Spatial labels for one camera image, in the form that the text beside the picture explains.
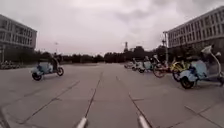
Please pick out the row of dark trees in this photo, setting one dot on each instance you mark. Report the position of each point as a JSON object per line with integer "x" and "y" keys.
{"x": 113, "y": 57}

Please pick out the distant tower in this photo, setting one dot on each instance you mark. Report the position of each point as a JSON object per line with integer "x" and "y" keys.
{"x": 126, "y": 47}

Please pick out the grey concrete slab plaza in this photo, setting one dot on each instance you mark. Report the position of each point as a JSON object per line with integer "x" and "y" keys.
{"x": 106, "y": 86}

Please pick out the lamp pole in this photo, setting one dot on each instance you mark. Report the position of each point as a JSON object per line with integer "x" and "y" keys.
{"x": 166, "y": 46}

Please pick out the person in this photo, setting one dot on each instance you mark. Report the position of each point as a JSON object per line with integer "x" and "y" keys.
{"x": 55, "y": 62}

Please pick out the robot's own part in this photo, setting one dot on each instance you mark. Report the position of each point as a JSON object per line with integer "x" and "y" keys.
{"x": 81, "y": 123}
{"x": 144, "y": 122}

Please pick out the pale blue scooter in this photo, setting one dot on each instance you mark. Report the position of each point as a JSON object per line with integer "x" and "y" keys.
{"x": 43, "y": 69}

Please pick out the row of scooters and bicycles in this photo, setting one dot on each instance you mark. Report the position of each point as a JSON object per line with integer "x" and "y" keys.
{"x": 196, "y": 71}

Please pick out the long grey building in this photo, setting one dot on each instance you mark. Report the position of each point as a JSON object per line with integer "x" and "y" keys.
{"x": 16, "y": 33}

